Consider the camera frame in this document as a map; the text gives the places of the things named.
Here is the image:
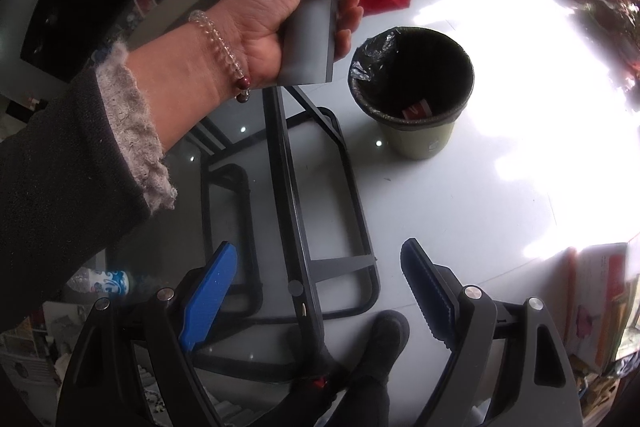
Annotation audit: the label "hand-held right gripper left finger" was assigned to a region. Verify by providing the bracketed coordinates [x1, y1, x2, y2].
[55, 241, 238, 427]

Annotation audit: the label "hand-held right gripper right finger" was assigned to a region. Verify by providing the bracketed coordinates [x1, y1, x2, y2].
[400, 237, 583, 427]

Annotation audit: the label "blue label water bottle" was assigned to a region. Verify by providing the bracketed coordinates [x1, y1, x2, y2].
[67, 268, 135, 299]

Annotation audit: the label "olive trash bin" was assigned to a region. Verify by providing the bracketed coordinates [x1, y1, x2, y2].
[348, 27, 475, 159]

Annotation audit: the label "person's left forearm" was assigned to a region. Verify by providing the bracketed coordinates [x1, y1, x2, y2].
[0, 9, 248, 338]

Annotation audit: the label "person's left hand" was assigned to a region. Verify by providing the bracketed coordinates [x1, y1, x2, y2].
[200, 0, 375, 92]

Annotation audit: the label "dark shoe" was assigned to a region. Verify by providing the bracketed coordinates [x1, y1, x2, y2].
[287, 322, 351, 390]
[357, 311, 411, 378]

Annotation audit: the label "glass coffee table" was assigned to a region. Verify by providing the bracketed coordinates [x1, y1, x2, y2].
[95, 77, 381, 388]

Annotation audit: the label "person's dark trousers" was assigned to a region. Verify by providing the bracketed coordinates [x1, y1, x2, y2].
[320, 372, 396, 427]

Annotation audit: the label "black television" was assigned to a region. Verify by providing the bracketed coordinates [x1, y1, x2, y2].
[20, 0, 156, 82]

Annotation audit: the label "clear bead bracelet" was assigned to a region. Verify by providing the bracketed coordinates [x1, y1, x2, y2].
[189, 9, 252, 102]

